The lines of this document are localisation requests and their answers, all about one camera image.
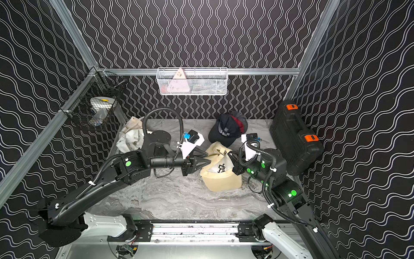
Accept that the white cap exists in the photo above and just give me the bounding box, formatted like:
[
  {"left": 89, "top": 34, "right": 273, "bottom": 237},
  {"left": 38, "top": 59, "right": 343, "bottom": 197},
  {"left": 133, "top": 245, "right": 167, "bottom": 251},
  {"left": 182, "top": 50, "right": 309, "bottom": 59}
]
[{"left": 116, "top": 127, "right": 144, "bottom": 153}]

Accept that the aluminium frame post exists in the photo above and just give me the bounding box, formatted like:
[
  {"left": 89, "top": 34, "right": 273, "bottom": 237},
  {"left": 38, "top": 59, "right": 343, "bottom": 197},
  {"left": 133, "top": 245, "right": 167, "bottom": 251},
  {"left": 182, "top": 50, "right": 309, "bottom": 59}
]
[
  {"left": 49, "top": 0, "right": 99, "bottom": 69},
  {"left": 284, "top": 0, "right": 340, "bottom": 100}
]

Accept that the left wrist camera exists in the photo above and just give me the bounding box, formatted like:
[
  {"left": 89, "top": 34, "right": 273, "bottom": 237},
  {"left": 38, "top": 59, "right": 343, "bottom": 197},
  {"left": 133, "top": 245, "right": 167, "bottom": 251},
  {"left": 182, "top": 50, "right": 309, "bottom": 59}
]
[{"left": 180, "top": 130, "right": 204, "bottom": 159}]

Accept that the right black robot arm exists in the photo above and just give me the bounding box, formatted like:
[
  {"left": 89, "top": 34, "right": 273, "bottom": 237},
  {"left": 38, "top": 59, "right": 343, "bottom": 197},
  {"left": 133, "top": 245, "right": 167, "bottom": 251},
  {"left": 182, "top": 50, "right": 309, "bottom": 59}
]
[{"left": 197, "top": 139, "right": 340, "bottom": 259}]

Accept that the black wire basket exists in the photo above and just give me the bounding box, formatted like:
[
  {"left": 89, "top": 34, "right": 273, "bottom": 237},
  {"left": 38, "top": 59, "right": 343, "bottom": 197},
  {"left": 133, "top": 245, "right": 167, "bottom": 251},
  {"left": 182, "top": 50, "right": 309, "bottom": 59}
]
[{"left": 60, "top": 71, "right": 127, "bottom": 131}]

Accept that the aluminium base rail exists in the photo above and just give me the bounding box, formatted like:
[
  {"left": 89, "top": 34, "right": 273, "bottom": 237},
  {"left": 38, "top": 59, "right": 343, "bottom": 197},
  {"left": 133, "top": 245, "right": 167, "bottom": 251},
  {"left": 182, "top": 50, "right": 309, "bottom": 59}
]
[{"left": 100, "top": 220, "right": 267, "bottom": 245}]

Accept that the aluminium frame post left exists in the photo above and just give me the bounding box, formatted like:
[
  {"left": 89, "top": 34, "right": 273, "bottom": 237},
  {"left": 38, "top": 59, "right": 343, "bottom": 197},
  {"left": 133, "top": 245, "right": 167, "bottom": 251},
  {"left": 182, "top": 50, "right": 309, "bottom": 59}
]
[{"left": 49, "top": 0, "right": 99, "bottom": 69}]

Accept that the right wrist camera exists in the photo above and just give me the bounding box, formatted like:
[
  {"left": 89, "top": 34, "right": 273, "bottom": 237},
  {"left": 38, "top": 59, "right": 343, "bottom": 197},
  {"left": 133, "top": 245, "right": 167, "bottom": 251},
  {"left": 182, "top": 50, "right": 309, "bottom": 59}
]
[{"left": 241, "top": 133, "right": 262, "bottom": 162}]

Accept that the black tool case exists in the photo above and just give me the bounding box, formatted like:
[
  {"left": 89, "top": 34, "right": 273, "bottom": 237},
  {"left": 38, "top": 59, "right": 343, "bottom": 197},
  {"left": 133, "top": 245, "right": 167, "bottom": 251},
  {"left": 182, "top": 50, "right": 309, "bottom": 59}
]
[{"left": 270, "top": 100, "right": 324, "bottom": 177}]

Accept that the grey and red cap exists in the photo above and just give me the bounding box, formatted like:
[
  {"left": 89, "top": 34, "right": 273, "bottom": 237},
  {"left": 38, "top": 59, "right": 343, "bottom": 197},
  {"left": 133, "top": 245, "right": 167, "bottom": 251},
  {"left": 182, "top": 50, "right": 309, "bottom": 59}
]
[{"left": 229, "top": 111, "right": 248, "bottom": 134}]

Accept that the cream cap with text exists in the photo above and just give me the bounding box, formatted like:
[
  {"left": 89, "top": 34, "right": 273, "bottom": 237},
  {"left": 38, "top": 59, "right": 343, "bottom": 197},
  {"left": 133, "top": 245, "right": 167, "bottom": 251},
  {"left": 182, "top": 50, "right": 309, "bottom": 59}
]
[{"left": 121, "top": 116, "right": 144, "bottom": 137}]

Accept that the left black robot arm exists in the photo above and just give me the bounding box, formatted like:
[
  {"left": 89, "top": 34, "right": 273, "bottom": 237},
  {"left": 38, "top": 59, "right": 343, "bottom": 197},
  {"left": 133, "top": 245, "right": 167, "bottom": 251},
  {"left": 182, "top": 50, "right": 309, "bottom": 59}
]
[{"left": 38, "top": 107, "right": 211, "bottom": 248}]

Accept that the pink triangle card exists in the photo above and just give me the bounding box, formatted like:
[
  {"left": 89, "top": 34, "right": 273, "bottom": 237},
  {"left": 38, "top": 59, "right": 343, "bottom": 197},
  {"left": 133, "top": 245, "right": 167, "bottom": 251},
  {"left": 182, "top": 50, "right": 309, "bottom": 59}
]
[{"left": 167, "top": 68, "right": 190, "bottom": 94}]

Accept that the aluminium back crossbar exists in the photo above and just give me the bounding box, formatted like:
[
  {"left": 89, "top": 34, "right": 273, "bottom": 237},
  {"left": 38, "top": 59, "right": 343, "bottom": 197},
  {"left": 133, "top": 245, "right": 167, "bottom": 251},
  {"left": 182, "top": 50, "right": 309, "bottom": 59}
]
[{"left": 97, "top": 68, "right": 300, "bottom": 76}]

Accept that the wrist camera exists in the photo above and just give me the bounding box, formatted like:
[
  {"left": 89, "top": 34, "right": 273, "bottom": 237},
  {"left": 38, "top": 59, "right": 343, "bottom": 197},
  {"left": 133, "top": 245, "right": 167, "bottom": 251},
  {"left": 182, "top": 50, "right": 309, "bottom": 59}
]
[
  {"left": 180, "top": 130, "right": 204, "bottom": 159},
  {"left": 241, "top": 133, "right": 262, "bottom": 162}
]

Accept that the aluminium left side rail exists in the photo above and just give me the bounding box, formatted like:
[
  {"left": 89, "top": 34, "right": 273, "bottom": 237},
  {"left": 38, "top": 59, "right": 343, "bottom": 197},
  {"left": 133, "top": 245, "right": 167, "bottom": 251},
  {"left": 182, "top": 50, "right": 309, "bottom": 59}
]
[{"left": 1, "top": 68, "right": 97, "bottom": 206}]

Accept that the tan cap with logo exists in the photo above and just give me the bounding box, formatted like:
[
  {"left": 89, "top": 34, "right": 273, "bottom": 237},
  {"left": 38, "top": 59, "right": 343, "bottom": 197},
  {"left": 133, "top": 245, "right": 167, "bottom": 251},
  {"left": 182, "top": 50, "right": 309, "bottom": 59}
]
[{"left": 200, "top": 141, "right": 242, "bottom": 192}]

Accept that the aluminium frame post right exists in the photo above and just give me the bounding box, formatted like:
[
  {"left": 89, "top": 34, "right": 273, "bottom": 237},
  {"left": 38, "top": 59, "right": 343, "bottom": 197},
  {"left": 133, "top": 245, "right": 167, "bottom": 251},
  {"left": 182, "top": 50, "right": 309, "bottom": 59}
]
[{"left": 284, "top": 0, "right": 340, "bottom": 100}]

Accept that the dark navy cap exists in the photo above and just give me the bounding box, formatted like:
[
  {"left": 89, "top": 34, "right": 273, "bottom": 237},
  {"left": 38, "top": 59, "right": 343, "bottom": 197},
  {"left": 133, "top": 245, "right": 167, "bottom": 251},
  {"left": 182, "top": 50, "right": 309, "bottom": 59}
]
[{"left": 208, "top": 113, "right": 243, "bottom": 147}]

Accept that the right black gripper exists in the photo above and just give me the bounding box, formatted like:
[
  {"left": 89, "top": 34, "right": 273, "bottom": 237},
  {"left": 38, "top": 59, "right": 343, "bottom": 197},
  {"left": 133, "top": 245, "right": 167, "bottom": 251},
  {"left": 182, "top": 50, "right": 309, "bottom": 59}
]
[{"left": 228, "top": 148, "right": 273, "bottom": 191}]

